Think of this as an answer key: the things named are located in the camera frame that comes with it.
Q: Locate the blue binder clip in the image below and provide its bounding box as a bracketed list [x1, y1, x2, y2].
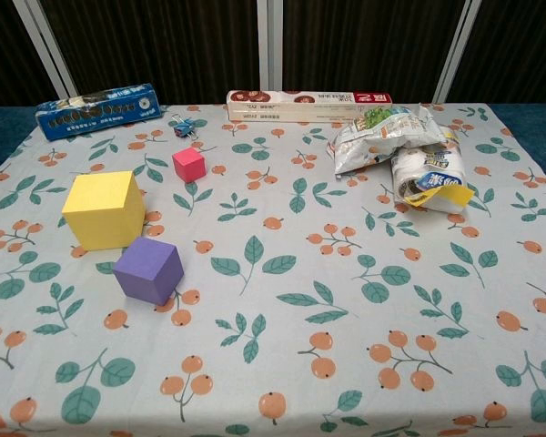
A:
[171, 116, 199, 140]

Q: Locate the dark ribbed partition panel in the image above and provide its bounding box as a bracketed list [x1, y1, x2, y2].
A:
[38, 0, 268, 106]
[0, 0, 60, 108]
[445, 0, 546, 105]
[281, 0, 465, 105]

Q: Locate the floral print tablecloth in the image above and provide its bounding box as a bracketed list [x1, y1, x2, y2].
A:
[0, 103, 546, 437]

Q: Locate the white partition post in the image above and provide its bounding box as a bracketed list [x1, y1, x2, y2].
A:
[431, 0, 481, 105]
[256, 0, 286, 92]
[15, 0, 81, 99]

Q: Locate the medium purple cube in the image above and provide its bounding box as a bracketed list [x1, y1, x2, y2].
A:
[112, 236, 185, 307]

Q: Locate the crumpled white blue package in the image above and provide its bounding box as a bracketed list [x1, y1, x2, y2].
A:
[389, 127, 476, 215]

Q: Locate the crumpled silver snack bag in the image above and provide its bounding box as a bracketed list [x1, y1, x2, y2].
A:
[326, 105, 442, 177]

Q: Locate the long white red wrap box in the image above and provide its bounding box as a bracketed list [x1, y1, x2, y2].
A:
[226, 89, 395, 123]

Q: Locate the large yellow cube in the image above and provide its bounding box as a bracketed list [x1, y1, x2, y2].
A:
[61, 170, 147, 252]

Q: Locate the small pink cube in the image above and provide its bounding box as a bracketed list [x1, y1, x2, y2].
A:
[171, 147, 207, 184]

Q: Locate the blue cookie box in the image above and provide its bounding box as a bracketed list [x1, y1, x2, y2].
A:
[35, 82, 159, 142]

